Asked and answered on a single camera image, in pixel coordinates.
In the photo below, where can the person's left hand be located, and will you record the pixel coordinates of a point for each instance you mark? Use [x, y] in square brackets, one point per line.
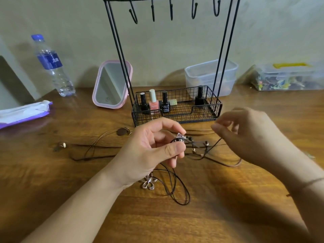
[134, 159]

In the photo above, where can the person's right hand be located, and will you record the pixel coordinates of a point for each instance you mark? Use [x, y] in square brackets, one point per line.
[255, 141]

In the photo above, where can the person's left forearm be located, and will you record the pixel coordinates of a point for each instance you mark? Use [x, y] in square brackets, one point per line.
[76, 215]

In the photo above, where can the pink nail polish bottle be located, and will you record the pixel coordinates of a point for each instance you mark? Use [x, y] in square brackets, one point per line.
[154, 107]

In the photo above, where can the clear plastic food container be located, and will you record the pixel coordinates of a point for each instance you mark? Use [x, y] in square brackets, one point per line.
[200, 72]
[229, 89]

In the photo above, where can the black labelled nail polish bottle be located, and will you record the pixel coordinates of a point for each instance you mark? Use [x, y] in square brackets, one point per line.
[165, 107]

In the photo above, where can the small gold glitter pot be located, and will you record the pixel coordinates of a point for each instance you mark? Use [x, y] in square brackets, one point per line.
[173, 102]

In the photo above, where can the pink framed mirror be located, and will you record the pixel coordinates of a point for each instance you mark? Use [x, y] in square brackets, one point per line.
[110, 84]

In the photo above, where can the white purple wet wipes pack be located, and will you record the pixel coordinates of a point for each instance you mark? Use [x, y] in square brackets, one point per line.
[25, 113]

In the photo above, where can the clear water bottle blue cap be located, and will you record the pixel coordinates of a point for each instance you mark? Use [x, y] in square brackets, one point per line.
[49, 60]

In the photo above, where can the white shelf unit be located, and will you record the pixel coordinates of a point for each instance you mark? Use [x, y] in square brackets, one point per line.
[15, 67]

